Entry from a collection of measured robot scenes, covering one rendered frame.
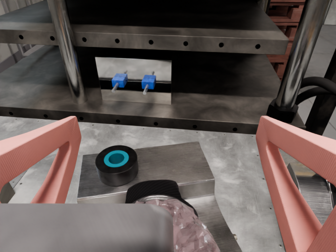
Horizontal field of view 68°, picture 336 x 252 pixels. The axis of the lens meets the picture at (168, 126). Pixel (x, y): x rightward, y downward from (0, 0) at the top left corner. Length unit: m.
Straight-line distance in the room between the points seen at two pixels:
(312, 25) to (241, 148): 0.38
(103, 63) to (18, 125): 0.35
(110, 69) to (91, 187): 0.53
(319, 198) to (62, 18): 0.82
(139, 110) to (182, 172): 0.46
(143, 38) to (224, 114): 0.38
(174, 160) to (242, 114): 0.46
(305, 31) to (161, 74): 0.45
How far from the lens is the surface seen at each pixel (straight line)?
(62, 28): 0.91
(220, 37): 0.85
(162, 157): 0.53
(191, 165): 0.52
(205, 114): 0.90
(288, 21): 2.73
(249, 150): 0.75
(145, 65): 0.89
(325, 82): 0.92
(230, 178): 0.66
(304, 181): 0.52
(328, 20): 0.98
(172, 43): 0.86
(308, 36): 0.83
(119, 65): 0.92
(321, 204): 0.51
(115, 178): 0.47
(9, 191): 0.69
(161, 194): 0.52
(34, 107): 1.06
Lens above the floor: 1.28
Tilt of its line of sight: 36 degrees down
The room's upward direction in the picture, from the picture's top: straight up
